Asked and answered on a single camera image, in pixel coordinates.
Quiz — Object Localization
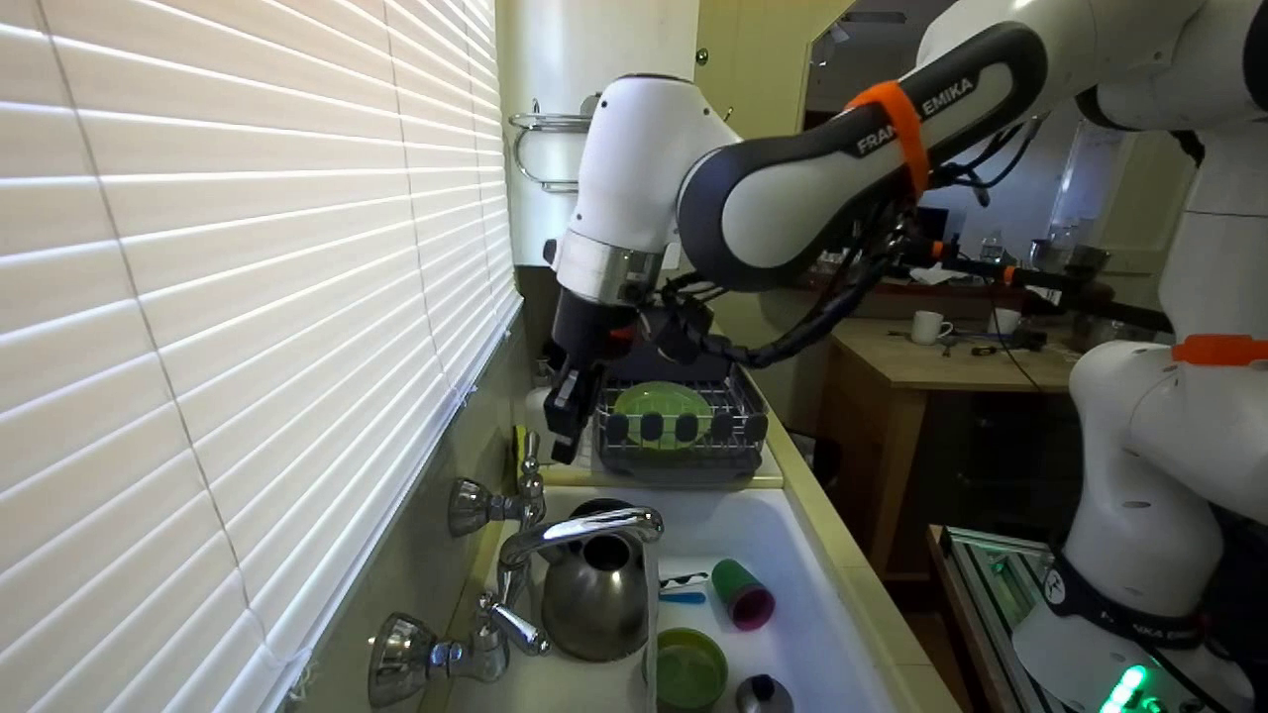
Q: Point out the dish brush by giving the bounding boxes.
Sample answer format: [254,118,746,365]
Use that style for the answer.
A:
[653,565,712,610]

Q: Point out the green and pink cup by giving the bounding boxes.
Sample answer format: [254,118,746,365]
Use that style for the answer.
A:
[711,553,781,633]

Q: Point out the green plate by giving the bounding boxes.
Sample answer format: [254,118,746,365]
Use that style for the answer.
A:
[612,382,723,460]

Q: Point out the wooden table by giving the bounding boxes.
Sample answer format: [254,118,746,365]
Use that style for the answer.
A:
[812,315,1102,587]

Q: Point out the steel kettle black handle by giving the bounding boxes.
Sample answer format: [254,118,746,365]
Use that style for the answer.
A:
[537,494,664,664]

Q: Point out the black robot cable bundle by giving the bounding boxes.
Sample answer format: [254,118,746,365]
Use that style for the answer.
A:
[657,193,928,373]

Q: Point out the green bowl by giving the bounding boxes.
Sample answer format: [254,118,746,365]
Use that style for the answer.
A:
[641,625,734,713]

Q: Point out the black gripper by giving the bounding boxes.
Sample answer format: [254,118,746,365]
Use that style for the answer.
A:
[538,287,665,469]

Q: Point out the white sink basin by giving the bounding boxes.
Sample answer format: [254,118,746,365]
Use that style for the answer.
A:
[451,484,904,713]

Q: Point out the white window blinds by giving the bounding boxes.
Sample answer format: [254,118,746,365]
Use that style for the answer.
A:
[0,0,528,713]

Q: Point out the metal dish drying rack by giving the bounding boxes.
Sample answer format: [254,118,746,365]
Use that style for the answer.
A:
[588,348,772,486]

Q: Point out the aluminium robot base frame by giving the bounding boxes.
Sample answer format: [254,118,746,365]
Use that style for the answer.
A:
[928,523,1268,713]

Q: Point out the chrome wall faucet spout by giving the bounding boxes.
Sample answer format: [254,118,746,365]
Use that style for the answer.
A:
[365,477,672,711]

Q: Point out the metal under-cabinet rack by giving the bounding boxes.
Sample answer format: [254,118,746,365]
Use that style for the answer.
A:
[506,94,595,204]

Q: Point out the small dark steel cup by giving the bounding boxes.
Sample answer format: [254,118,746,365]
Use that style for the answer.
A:
[734,670,796,713]

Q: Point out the black boom orange clips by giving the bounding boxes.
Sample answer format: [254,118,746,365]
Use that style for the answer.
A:
[908,243,1181,332]

